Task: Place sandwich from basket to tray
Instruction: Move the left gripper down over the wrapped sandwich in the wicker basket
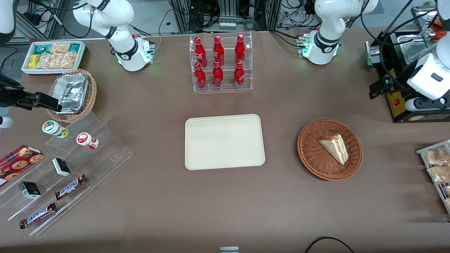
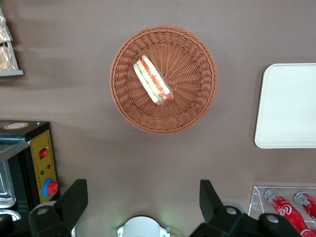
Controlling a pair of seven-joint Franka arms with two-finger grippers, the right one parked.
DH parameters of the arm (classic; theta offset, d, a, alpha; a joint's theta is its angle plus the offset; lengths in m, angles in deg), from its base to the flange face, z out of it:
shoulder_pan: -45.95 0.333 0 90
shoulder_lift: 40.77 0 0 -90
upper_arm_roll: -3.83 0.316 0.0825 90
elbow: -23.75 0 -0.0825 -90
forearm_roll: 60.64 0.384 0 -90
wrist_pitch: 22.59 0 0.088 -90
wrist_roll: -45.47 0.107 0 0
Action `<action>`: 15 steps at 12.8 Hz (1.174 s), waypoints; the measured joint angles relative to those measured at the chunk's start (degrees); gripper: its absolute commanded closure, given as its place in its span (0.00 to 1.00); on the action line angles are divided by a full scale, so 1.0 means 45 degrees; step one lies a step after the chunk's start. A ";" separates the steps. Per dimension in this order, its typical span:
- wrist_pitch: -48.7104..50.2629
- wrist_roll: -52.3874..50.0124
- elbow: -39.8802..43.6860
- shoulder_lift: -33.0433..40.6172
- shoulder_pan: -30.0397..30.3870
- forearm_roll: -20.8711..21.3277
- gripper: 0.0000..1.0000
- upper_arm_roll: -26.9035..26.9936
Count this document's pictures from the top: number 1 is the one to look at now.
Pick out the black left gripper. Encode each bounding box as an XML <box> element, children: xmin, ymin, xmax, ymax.
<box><xmin>369</xmin><ymin>65</ymin><xmax>418</xmax><ymax>100</ymax></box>

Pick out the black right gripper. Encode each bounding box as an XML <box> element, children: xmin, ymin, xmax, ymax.
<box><xmin>0</xmin><ymin>74</ymin><xmax>63</xmax><ymax>112</ymax></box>

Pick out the triangle sandwich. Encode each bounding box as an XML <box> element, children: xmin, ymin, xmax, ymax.
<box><xmin>318</xmin><ymin>134</ymin><xmax>349</xmax><ymax>166</ymax></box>

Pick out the light wicker basket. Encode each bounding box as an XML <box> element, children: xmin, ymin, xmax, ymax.
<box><xmin>47</xmin><ymin>68</ymin><xmax>98</xmax><ymax>123</ymax></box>

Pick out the brown wicker basket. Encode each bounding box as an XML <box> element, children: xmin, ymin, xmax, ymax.
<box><xmin>297</xmin><ymin>118</ymin><xmax>364</xmax><ymax>181</ymax></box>

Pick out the beige plastic tray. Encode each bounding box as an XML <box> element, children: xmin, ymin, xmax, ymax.
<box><xmin>185</xmin><ymin>113</ymin><xmax>266</xmax><ymax>171</ymax></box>

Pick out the aluminium foil container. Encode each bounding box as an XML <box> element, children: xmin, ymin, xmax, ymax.
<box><xmin>51</xmin><ymin>73</ymin><xmax>89</xmax><ymax>114</ymax></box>

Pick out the black countertop appliance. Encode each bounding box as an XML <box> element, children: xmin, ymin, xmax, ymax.
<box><xmin>365</xmin><ymin>30</ymin><xmax>450</xmax><ymax>124</ymax></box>

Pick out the green lid yogurt cup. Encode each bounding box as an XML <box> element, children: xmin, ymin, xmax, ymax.
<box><xmin>42</xmin><ymin>120</ymin><xmax>69</xmax><ymax>139</ymax></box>

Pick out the white rectangular snack bin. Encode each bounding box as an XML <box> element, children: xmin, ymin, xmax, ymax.
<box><xmin>21</xmin><ymin>40</ymin><xmax>87</xmax><ymax>76</ymax></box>

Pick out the large clear cracker bag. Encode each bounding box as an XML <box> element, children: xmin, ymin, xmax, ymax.
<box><xmin>37</xmin><ymin>52</ymin><xmax>78</xmax><ymax>70</ymax></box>

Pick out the red lid yogurt cup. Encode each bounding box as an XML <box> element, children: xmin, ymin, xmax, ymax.
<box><xmin>76</xmin><ymin>132</ymin><xmax>100</xmax><ymax>150</ymax></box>

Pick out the small clear cracker bag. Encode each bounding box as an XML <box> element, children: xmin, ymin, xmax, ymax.
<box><xmin>49</xmin><ymin>43</ymin><xmax>71</xmax><ymax>55</ymax></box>

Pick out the red cookie box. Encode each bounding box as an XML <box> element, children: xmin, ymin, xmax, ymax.
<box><xmin>0</xmin><ymin>144</ymin><xmax>45</xmax><ymax>187</ymax></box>

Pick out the small black box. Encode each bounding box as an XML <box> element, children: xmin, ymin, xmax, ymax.
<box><xmin>18</xmin><ymin>181</ymin><xmax>42</xmax><ymax>199</ymax></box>
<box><xmin>52</xmin><ymin>157</ymin><xmax>72</xmax><ymax>177</ymax></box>

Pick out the clear acrylic stepped display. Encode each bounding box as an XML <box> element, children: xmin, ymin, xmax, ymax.
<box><xmin>0</xmin><ymin>112</ymin><xmax>134</xmax><ymax>237</ymax></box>

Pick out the stainless steel rack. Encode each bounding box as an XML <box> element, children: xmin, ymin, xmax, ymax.
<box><xmin>410</xmin><ymin>5</ymin><xmax>450</xmax><ymax>47</ymax></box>

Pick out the Snickers chocolate bar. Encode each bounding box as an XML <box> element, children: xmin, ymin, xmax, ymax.
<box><xmin>19</xmin><ymin>202</ymin><xmax>57</xmax><ymax>229</ymax></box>
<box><xmin>54</xmin><ymin>174</ymin><xmax>89</xmax><ymax>200</ymax></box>

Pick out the red cola bottle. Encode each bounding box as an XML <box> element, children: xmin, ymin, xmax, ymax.
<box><xmin>234</xmin><ymin>34</ymin><xmax>246</xmax><ymax>65</ymax></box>
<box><xmin>194</xmin><ymin>37</ymin><xmax>208</xmax><ymax>68</ymax></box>
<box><xmin>233</xmin><ymin>61</ymin><xmax>245</xmax><ymax>89</ymax></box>
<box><xmin>212</xmin><ymin>61</ymin><xmax>224</xmax><ymax>88</ymax></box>
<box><xmin>194</xmin><ymin>63</ymin><xmax>207</xmax><ymax>90</ymax></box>
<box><xmin>212</xmin><ymin>35</ymin><xmax>225</xmax><ymax>66</ymax></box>

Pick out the clear acrylic bottle rack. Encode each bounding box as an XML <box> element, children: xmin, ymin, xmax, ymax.
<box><xmin>189</xmin><ymin>31</ymin><xmax>253</xmax><ymax>93</ymax></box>

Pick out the grey wire tray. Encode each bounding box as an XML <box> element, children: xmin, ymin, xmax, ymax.
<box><xmin>416</xmin><ymin>140</ymin><xmax>450</xmax><ymax>215</ymax></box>

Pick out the black looped cable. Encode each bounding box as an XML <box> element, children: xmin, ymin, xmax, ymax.
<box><xmin>304</xmin><ymin>236</ymin><xmax>356</xmax><ymax>253</ymax></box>

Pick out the aluminium profile frame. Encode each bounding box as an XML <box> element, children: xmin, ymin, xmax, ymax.
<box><xmin>168</xmin><ymin>0</ymin><xmax>282</xmax><ymax>34</ymax></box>

